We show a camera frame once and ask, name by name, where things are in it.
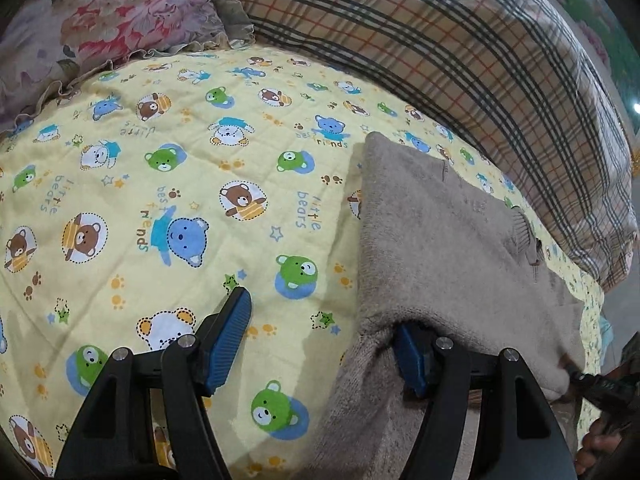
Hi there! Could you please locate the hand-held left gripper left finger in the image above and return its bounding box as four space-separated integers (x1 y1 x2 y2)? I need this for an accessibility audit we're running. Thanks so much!
54 287 253 480

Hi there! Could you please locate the yellow bear-print blanket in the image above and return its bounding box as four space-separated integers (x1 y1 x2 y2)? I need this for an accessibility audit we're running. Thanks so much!
0 44 606 480

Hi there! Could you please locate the beige knit sweater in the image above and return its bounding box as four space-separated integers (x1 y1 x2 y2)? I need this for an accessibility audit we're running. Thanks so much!
292 131 587 480

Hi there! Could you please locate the plaid quilt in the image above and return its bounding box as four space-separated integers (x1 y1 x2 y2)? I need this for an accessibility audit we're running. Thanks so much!
210 0 640 292

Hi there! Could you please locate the floral ruffled pillow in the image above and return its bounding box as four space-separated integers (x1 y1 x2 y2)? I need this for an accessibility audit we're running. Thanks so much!
0 0 257 133

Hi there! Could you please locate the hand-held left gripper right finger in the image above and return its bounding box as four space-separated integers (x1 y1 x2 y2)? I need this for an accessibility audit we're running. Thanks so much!
395 322 577 480

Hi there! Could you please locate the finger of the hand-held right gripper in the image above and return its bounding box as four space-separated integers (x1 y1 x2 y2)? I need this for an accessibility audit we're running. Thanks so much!
566 366 640 413

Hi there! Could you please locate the person's right hand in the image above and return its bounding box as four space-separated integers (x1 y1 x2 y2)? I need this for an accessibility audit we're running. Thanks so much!
574 417 618 478

